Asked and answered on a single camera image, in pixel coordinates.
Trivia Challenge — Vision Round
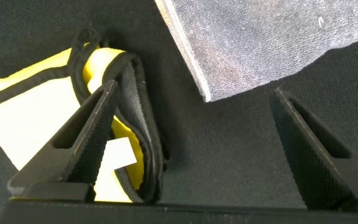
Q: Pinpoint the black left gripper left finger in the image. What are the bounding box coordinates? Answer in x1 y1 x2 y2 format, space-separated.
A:
7 80 119 196

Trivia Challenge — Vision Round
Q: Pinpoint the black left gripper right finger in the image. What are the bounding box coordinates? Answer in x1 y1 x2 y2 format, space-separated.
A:
269 88 358 212

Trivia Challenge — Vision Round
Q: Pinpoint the yellow microfibre towel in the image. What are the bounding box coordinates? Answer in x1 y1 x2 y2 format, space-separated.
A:
0 27 167 203

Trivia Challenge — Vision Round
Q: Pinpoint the grey towel with orange marks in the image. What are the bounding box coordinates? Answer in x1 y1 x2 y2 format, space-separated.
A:
154 0 358 103

